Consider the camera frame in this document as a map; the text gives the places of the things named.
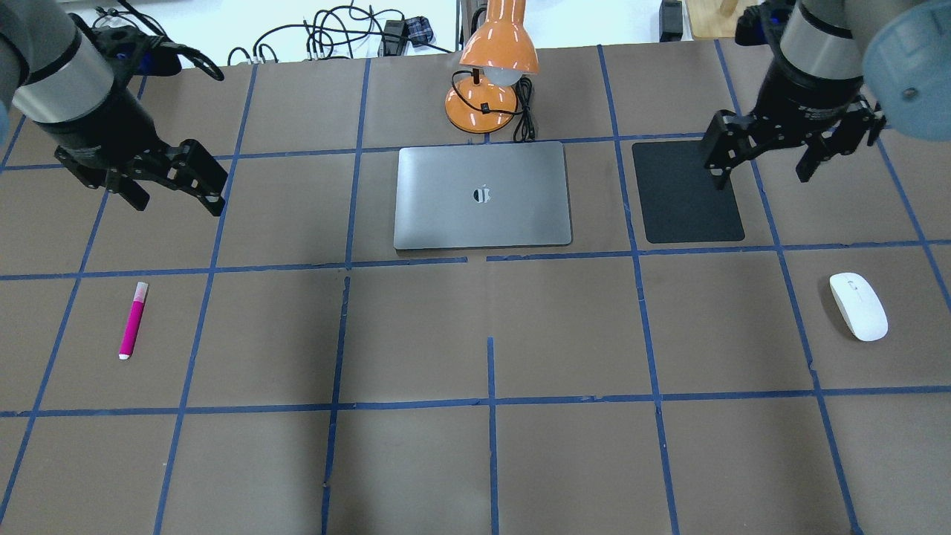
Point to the orange desk lamp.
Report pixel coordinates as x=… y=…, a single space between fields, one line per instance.
x=492 y=87

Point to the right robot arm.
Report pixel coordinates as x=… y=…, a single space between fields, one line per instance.
x=840 y=73

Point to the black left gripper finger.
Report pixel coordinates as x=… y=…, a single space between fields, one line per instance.
x=197 y=173
x=127 y=189

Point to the pink marker pen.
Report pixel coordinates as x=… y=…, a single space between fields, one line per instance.
x=130 y=332

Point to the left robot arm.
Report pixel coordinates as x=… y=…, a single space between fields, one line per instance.
x=72 y=80

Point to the silver closed laptop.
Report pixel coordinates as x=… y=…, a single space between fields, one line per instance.
x=482 y=196

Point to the white computer mouse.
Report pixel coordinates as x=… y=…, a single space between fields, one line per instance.
x=859 y=305

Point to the black power adapter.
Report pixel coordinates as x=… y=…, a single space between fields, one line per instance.
x=393 y=38

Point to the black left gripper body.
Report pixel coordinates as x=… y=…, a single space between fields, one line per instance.
x=104 y=132

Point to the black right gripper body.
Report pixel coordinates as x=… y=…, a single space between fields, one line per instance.
x=804 y=88

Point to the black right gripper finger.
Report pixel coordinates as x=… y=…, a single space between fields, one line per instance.
x=860 y=122
x=729 y=141

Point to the black mousepad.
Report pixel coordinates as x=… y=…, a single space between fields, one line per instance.
x=678 y=197

